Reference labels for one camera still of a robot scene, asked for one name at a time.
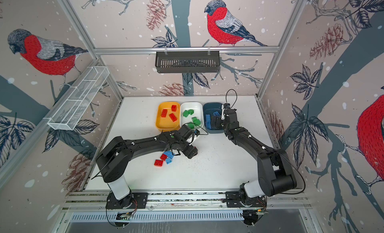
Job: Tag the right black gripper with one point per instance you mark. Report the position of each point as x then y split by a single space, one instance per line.
220 120

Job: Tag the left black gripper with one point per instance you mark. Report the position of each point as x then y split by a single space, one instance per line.
192 151

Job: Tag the blue lego brick bottom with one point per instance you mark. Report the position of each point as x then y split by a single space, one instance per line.
216 113

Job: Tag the blue large lego cluster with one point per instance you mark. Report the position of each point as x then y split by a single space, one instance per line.
169 154

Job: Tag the blue lego brick 2x4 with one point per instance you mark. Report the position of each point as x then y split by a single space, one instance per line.
208 120

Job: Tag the small blue lego brick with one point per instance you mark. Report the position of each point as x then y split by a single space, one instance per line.
169 161

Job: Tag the red small lego brick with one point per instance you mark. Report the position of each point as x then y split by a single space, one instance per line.
163 157

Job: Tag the red lego brick 2x4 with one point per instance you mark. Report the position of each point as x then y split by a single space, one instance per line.
173 117

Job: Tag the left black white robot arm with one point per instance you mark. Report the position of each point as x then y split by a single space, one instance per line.
113 160

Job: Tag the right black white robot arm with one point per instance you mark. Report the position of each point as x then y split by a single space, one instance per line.
275 172

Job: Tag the dark teal plastic bin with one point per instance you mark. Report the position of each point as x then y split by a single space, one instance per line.
210 110

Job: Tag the yellow plastic bin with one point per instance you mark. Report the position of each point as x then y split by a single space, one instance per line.
166 124

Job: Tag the white plastic bin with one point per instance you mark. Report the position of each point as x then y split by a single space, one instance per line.
198 113

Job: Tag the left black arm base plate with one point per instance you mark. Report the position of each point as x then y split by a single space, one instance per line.
131 201

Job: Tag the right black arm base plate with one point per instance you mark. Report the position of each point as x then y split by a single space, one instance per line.
239 199

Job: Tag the black wire wall basket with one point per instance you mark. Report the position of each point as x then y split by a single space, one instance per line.
188 62

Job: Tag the white mesh wall shelf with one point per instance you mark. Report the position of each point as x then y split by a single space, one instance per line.
71 111

